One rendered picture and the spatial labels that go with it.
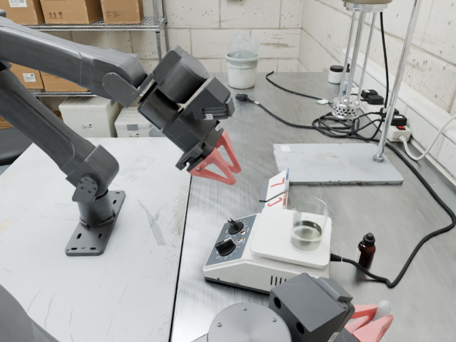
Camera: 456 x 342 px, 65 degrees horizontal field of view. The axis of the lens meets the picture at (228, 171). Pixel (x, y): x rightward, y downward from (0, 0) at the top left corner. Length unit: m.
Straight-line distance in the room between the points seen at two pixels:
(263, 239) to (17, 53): 0.48
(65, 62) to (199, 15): 2.29
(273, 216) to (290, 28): 2.40
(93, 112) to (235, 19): 1.25
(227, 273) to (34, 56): 0.45
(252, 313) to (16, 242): 0.60
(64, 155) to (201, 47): 2.30
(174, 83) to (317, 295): 0.39
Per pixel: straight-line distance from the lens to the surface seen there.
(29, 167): 1.06
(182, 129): 0.57
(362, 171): 0.95
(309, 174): 0.90
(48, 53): 0.63
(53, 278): 0.70
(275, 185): 0.83
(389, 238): 0.77
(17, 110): 0.70
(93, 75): 0.60
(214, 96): 0.54
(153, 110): 0.59
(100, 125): 2.81
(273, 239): 0.58
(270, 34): 2.90
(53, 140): 0.69
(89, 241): 0.73
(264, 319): 0.28
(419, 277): 0.72
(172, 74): 0.56
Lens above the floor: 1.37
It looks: 31 degrees down
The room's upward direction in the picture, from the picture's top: straight up
